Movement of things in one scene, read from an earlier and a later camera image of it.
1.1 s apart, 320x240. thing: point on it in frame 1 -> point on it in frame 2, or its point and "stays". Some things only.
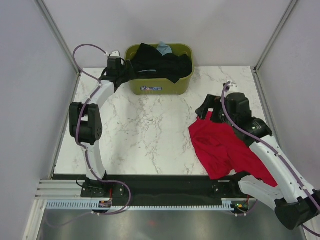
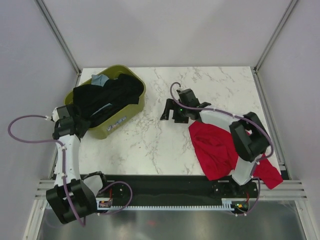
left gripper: [130, 74] -> [86, 124]
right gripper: [212, 101] -> [171, 104]
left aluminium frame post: [59, 35] stays
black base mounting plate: [164, 190] stays
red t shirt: [223, 151] stays
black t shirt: [149, 63] -> [94, 104]
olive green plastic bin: [162, 87] -> [104, 126]
